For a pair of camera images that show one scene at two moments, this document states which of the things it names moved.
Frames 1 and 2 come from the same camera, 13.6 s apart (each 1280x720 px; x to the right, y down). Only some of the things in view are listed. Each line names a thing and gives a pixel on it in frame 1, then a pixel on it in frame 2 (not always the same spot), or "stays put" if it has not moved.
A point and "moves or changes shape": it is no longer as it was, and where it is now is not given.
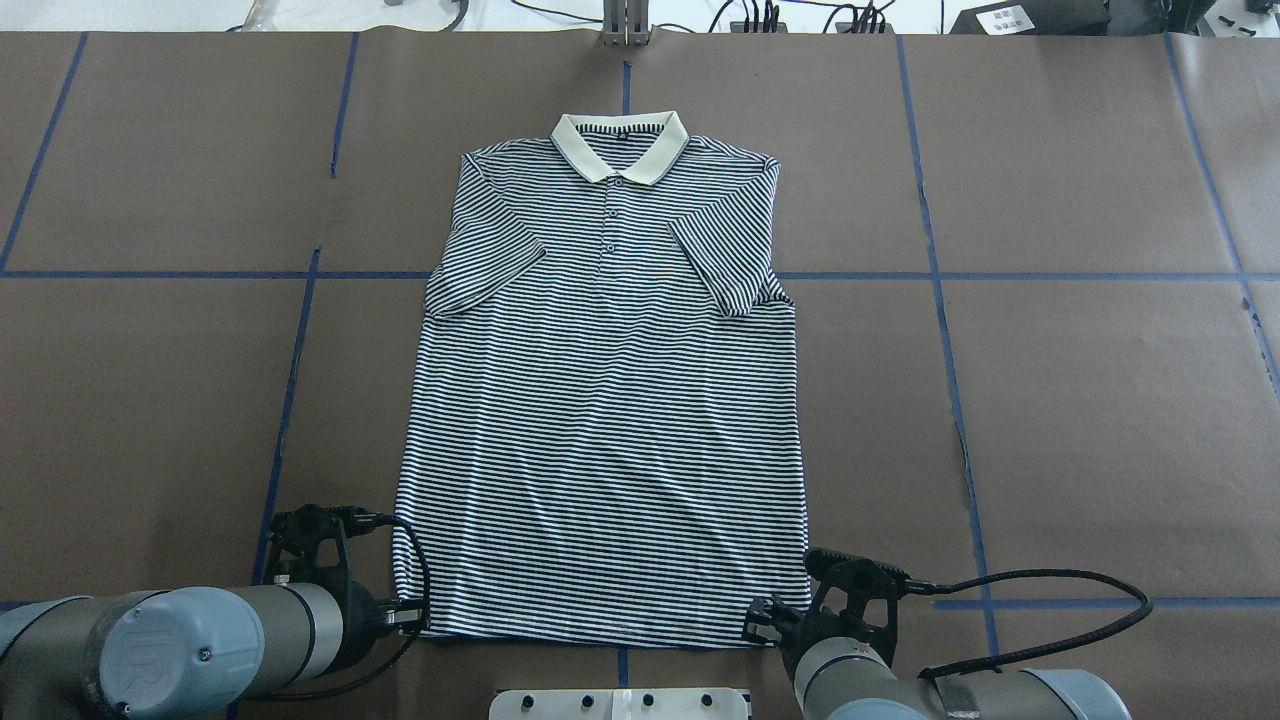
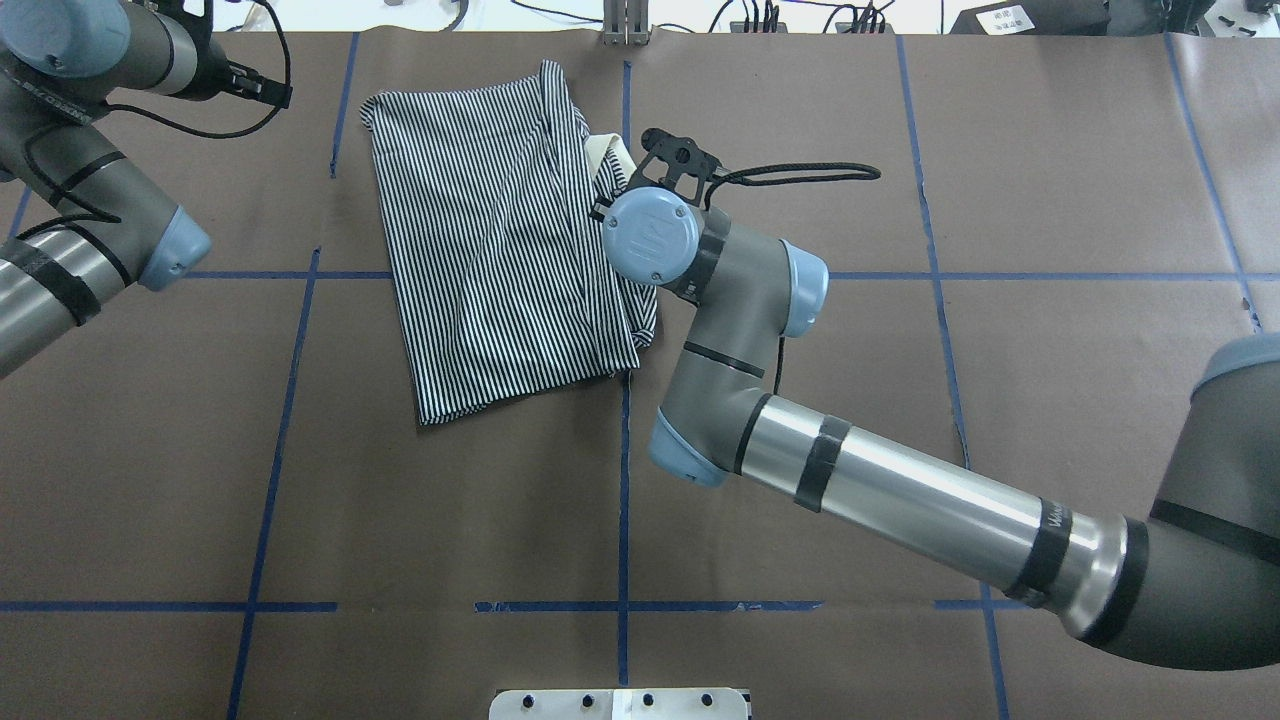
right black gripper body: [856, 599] -> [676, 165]
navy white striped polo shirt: [602, 434] moves or changes shape
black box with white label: [1038, 17] stays put
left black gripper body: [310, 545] -> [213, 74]
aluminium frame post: [626, 23] stays put
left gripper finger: [407, 616] -> [264, 89]
